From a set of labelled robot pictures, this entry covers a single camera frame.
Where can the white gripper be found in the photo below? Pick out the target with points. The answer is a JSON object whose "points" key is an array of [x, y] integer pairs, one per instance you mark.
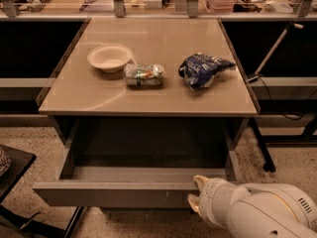
{"points": [[208, 198]]}

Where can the grey top drawer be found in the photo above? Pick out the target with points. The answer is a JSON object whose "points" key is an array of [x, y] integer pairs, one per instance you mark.
{"points": [[141, 162]]}

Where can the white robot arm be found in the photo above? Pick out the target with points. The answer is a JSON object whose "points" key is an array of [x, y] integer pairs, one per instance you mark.
{"points": [[255, 210]]}

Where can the grey drawer cabinet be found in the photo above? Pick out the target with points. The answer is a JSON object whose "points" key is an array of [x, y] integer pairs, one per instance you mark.
{"points": [[82, 91]]}

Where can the black stand leg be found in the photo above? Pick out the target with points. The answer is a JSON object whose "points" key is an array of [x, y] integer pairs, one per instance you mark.
{"points": [[268, 162]]}

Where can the blue chip bag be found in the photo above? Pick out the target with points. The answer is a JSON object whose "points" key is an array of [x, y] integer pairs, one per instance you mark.
{"points": [[199, 70]]}

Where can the green white snack packet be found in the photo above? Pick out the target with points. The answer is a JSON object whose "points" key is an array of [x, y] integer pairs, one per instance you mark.
{"points": [[144, 74]]}

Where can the white paper bowl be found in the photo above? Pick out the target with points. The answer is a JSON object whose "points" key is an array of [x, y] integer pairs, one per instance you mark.
{"points": [[110, 58]]}

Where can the black side table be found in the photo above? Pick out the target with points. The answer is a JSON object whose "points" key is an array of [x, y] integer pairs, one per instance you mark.
{"points": [[16, 206]]}

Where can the dark clutter pile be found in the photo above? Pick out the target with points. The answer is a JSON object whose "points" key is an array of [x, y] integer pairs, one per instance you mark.
{"points": [[248, 5]]}

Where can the patterned plate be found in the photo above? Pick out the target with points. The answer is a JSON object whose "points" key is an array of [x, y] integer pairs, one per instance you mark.
{"points": [[5, 162]]}

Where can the white rod with cable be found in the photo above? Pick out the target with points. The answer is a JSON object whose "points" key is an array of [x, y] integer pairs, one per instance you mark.
{"points": [[256, 75]]}

